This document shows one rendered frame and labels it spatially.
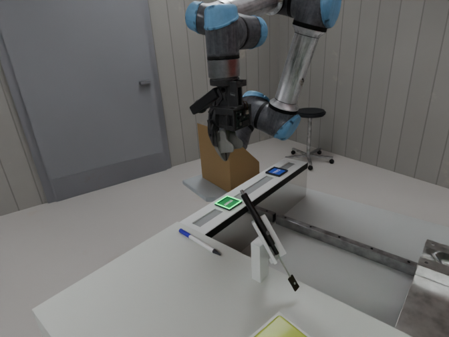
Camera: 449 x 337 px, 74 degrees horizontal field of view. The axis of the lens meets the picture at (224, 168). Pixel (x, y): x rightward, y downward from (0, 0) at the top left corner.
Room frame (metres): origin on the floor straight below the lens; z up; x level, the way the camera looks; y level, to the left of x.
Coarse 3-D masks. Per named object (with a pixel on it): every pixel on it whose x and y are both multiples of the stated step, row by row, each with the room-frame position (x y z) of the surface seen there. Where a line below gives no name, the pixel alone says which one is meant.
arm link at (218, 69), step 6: (210, 60) 0.76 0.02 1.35; (216, 60) 0.77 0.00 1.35; (222, 60) 0.70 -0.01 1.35; (228, 60) 0.70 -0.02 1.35; (234, 60) 0.71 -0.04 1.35; (210, 66) 0.71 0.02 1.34; (216, 66) 0.70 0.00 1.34; (222, 66) 0.70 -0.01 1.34; (228, 66) 0.70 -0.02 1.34; (234, 66) 0.71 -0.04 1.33; (210, 72) 0.71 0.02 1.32; (216, 72) 0.70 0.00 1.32; (222, 72) 0.70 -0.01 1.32; (228, 72) 0.70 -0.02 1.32; (234, 72) 0.71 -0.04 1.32; (216, 78) 0.71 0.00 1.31; (222, 78) 0.70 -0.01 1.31; (228, 78) 0.71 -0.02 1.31; (234, 78) 0.71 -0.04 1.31
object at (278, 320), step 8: (280, 312) 0.31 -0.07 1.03; (272, 320) 0.30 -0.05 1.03; (280, 320) 0.29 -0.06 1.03; (288, 320) 0.29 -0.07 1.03; (264, 328) 0.28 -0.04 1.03; (272, 328) 0.28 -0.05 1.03; (280, 328) 0.28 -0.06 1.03; (288, 328) 0.28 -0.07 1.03; (296, 328) 0.28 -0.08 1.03; (256, 336) 0.27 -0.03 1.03; (264, 336) 0.27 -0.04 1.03; (272, 336) 0.27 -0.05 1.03; (280, 336) 0.27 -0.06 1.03; (288, 336) 0.27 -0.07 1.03; (296, 336) 0.27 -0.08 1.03; (304, 336) 0.27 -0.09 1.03
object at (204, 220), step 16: (288, 160) 1.04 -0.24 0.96; (256, 176) 0.92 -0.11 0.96; (272, 176) 0.91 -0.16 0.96; (288, 176) 0.91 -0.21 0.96; (240, 192) 0.81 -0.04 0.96; (256, 192) 0.81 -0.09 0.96; (208, 208) 0.73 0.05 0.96; (240, 208) 0.72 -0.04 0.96; (192, 224) 0.65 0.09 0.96; (208, 224) 0.65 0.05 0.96
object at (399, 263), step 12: (276, 216) 0.84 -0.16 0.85; (288, 228) 0.80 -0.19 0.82; (300, 228) 0.78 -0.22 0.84; (312, 228) 0.76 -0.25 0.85; (324, 240) 0.72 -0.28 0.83; (336, 240) 0.70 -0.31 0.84; (348, 240) 0.69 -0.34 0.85; (360, 252) 0.66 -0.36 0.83; (372, 252) 0.64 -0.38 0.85; (384, 252) 0.63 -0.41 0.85; (384, 264) 0.61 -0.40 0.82; (396, 264) 0.60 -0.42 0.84; (408, 264) 0.58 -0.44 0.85
